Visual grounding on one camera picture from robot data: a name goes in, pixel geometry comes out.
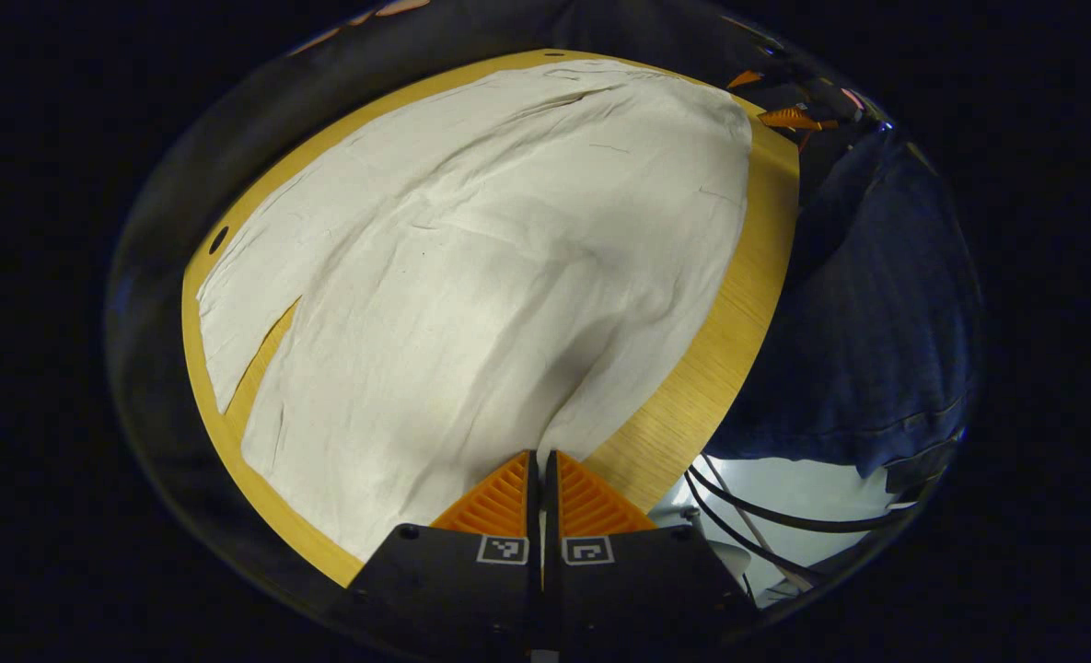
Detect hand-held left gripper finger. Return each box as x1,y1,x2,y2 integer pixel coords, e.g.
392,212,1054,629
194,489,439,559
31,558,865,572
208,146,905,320
544,449,760,651
347,449,544,651

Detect white jeans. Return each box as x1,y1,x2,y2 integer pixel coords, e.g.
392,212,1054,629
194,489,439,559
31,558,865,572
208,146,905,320
197,60,754,563

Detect black cable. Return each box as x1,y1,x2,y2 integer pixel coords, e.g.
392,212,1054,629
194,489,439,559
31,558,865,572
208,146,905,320
686,456,919,535
683,471,827,586

